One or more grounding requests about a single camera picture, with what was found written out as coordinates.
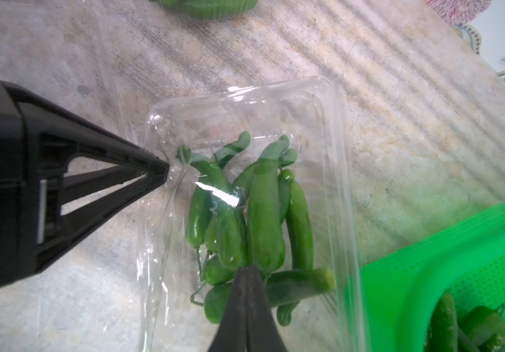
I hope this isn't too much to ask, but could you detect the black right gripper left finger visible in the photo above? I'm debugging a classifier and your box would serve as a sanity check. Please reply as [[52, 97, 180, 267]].
[[208, 267, 248, 352]]

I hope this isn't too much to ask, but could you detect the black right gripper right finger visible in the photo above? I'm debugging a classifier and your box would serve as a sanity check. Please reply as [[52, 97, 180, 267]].
[[246, 265, 287, 352]]

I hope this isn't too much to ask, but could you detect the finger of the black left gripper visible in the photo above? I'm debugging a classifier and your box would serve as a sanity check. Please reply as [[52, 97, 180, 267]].
[[19, 169, 168, 273], [3, 82, 169, 176]]

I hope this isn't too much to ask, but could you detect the clear pepper container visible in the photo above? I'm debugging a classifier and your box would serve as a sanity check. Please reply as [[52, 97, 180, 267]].
[[138, 76, 370, 351], [154, 0, 258, 20]]

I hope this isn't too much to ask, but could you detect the green peppers pile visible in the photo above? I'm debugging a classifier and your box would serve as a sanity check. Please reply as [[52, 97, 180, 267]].
[[423, 290, 505, 351]]

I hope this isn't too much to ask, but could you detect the green plastic mesh basket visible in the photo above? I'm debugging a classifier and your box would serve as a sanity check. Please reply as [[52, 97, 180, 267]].
[[362, 203, 505, 351]]

